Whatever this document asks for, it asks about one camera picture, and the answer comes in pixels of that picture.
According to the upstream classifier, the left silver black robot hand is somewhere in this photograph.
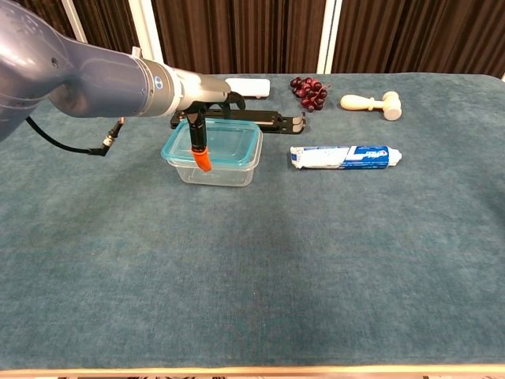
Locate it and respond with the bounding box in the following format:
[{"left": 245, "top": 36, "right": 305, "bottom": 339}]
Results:
[{"left": 177, "top": 69, "right": 246, "bottom": 174}]

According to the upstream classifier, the small wooden mallet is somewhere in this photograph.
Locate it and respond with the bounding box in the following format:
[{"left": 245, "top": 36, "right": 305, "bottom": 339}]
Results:
[{"left": 340, "top": 91, "right": 403, "bottom": 122}]

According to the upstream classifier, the dark brown pleated curtain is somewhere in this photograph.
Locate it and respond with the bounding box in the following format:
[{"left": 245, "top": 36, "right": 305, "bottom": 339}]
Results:
[{"left": 0, "top": 0, "right": 505, "bottom": 78}]

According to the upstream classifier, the teal table cloth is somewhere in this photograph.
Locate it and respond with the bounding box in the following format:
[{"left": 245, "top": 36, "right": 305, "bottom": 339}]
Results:
[{"left": 0, "top": 73, "right": 505, "bottom": 370}]

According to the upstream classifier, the white blue toothpaste tube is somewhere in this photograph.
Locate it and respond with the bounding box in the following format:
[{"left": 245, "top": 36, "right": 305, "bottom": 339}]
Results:
[{"left": 290, "top": 144, "right": 404, "bottom": 171}]

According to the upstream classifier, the thin grey frame post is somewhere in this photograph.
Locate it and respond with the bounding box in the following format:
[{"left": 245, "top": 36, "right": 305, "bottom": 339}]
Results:
[{"left": 61, "top": 0, "right": 88, "bottom": 43}]

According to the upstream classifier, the white rectangular box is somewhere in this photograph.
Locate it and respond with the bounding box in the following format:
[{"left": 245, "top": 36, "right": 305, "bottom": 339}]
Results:
[{"left": 224, "top": 77, "right": 271, "bottom": 99}]

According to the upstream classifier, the dark red grape bunch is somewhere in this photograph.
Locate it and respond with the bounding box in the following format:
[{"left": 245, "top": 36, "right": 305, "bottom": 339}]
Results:
[{"left": 290, "top": 76, "right": 331, "bottom": 113}]

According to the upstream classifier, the teal plastic container lid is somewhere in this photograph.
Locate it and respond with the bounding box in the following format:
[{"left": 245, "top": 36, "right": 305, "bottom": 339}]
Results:
[{"left": 160, "top": 117, "right": 264, "bottom": 166}]

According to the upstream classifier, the clear plastic food container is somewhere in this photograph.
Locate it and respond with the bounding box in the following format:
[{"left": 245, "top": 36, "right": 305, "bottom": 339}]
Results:
[{"left": 167, "top": 118, "right": 264, "bottom": 188}]

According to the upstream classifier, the black folding stand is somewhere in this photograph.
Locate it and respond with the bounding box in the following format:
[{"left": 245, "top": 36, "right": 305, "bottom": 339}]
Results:
[{"left": 170, "top": 109, "right": 307, "bottom": 136}]

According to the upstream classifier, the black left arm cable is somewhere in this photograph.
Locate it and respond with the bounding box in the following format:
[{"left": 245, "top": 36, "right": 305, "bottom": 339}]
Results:
[{"left": 25, "top": 116, "right": 127, "bottom": 158}]

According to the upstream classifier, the white frame post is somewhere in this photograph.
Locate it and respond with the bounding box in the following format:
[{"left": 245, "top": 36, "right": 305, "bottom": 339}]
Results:
[
  {"left": 317, "top": 0, "right": 342, "bottom": 75},
  {"left": 128, "top": 0, "right": 166, "bottom": 76}
]

